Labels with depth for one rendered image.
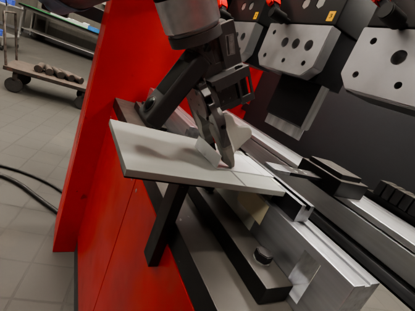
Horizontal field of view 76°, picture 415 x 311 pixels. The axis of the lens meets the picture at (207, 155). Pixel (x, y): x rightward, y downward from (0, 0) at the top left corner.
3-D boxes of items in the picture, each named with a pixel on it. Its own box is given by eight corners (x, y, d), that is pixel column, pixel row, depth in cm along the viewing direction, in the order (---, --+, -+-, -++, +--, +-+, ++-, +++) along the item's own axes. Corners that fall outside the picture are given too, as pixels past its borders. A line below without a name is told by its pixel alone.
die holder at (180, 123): (143, 107, 118) (149, 87, 116) (156, 110, 121) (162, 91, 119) (179, 155, 78) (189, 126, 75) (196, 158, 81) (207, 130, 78)
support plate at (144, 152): (108, 123, 45) (109, 118, 45) (231, 151, 58) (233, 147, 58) (123, 176, 30) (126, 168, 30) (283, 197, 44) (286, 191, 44)
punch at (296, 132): (260, 120, 53) (281, 73, 50) (268, 123, 54) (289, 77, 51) (294, 139, 45) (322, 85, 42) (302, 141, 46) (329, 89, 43)
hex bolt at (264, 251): (249, 253, 41) (253, 245, 40) (262, 253, 42) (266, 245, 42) (259, 267, 38) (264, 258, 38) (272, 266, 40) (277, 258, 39)
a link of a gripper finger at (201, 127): (236, 139, 50) (231, 101, 43) (209, 154, 49) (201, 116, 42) (226, 130, 52) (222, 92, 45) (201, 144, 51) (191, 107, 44)
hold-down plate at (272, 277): (183, 187, 60) (188, 176, 59) (204, 190, 63) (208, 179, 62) (257, 305, 36) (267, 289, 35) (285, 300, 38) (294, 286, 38)
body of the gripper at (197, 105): (257, 103, 40) (241, 16, 33) (207, 128, 38) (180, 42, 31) (231, 91, 46) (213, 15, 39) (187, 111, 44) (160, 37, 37)
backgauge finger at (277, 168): (250, 160, 59) (259, 140, 58) (322, 175, 72) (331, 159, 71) (285, 189, 50) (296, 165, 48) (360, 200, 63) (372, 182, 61)
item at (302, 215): (232, 163, 58) (238, 150, 57) (243, 165, 59) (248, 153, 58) (293, 221, 41) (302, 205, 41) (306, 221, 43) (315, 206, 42)
